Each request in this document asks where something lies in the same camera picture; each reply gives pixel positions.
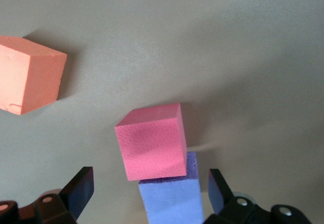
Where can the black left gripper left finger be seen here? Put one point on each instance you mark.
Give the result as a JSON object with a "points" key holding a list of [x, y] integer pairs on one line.
{"points": [[76, 193]]}

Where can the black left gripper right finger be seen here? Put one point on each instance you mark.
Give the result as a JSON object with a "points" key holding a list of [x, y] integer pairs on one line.
{"points": [[221, 196]]}

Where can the purple foam cube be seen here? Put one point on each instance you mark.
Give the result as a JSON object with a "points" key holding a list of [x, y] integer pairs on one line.
{"points": [[172, 201]]}

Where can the red foam cube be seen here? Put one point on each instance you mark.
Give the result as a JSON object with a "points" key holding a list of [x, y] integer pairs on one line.
{"points": [[152, 145]]}

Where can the orange foam cube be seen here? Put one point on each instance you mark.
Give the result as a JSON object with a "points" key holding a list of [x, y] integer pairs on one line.
{"points": [[27, 74]]}

